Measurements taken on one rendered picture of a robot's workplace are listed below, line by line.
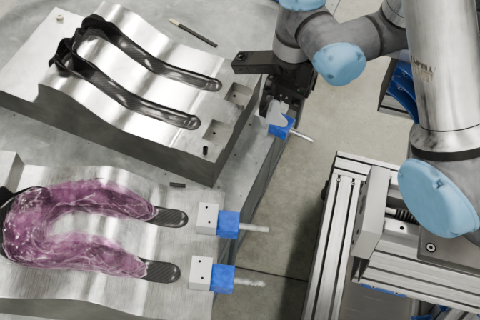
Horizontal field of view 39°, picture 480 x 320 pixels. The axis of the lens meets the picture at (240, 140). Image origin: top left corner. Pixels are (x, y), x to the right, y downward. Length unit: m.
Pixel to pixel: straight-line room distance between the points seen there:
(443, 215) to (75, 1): 1.10
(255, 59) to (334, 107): 1.29
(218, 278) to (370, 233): 0.27
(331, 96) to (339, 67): 1.53
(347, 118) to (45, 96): 1.43
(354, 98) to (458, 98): 1.77
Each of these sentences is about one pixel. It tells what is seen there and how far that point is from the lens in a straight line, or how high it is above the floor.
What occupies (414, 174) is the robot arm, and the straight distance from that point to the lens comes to 0.90.
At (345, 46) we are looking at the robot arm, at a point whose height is 1.18.
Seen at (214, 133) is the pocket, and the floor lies 0.86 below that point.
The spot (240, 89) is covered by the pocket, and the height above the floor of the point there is 0.87.
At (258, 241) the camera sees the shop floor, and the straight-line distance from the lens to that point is 2.21.
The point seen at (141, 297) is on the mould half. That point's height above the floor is 0.86.
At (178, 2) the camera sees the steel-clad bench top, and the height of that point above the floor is 0.80.
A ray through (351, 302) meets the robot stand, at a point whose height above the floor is 0.21.
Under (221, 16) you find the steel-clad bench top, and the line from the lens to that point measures 1.67.
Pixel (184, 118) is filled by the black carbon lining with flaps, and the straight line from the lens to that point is 1.34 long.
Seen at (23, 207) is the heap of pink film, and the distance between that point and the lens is 1.24.
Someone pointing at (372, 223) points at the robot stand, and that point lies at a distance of 1.13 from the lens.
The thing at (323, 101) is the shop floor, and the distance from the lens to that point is 2.59.
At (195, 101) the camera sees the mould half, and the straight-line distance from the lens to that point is 1.37.
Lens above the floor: 1.94
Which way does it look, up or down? 53 degrees down
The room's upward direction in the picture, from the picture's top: 8 degrees clockwise
